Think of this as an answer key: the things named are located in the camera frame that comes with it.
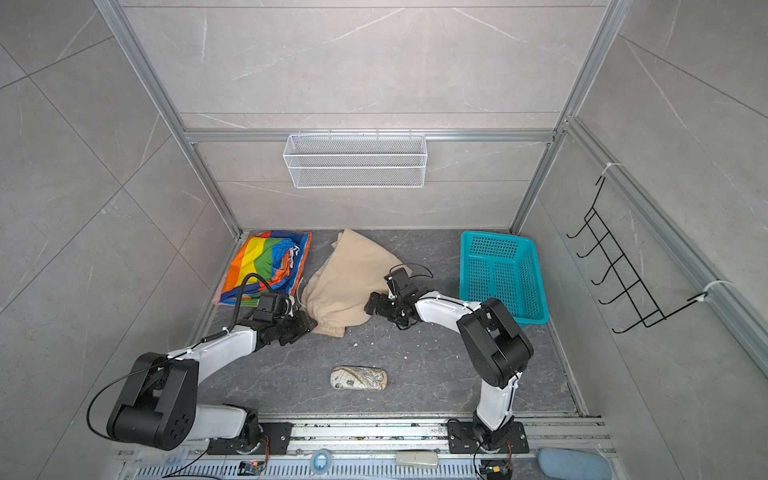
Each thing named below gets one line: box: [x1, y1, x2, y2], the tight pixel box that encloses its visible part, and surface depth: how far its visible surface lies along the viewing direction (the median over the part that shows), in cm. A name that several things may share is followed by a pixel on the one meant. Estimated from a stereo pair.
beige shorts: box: [301, 229, 413, 338], surface depth 100 cm
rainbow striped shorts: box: [220, 230, 312, 306], surface depth 102 cm
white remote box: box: [395, 452, 439, 468], surface depth 70 cm
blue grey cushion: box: [536, 447, 613, 480], surface depth 70 cm
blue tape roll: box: [311, 448, 333, 475], surface depth 72 cm
